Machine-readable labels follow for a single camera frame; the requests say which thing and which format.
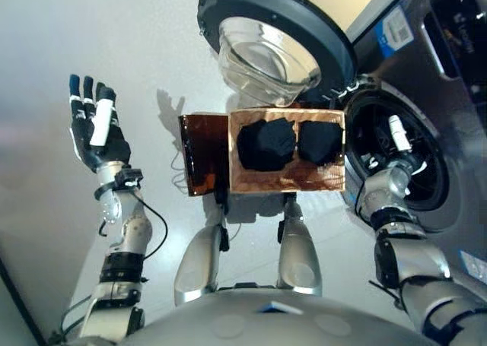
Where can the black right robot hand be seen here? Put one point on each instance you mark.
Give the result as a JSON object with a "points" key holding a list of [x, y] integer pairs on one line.
{"points": [[398, 133]]}

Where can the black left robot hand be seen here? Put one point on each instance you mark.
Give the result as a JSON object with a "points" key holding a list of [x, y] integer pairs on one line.
{"points": [[114, 144]]}

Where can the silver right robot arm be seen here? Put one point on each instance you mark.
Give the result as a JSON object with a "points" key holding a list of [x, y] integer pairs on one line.
{"points": [[399, 216]]}

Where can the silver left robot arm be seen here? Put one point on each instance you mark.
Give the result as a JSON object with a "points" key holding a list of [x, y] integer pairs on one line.
{"points": [[125, 228]]}

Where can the grey front-load washing machine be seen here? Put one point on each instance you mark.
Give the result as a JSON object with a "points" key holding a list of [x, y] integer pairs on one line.
{"points": [[456, 171]]}

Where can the round glass washing machine door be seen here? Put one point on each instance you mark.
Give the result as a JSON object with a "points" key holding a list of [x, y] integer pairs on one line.
{"points": [[274, 45]]}

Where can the black garment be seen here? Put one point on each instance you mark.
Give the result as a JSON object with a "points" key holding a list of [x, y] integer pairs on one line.
{"points": [[266, 144], [319, 140]]}

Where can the glossy dark brown stool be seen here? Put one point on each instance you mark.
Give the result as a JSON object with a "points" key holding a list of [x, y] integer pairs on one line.
{"points": [[201, 152]]}

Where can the small blue white sticker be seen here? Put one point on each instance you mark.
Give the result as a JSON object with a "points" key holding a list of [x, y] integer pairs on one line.
{"points": [[393, 30]]}

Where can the light wicker laundry basket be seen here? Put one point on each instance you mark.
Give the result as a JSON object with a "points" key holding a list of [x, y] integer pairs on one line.
{"points": [[285, 178]]}

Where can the blue energy label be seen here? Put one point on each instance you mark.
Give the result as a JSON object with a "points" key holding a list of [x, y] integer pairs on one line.
{"points": [[473, 266]]}

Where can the grey robot torso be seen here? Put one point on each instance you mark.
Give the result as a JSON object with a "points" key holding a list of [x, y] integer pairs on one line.
{"points": [[266, 323]]}

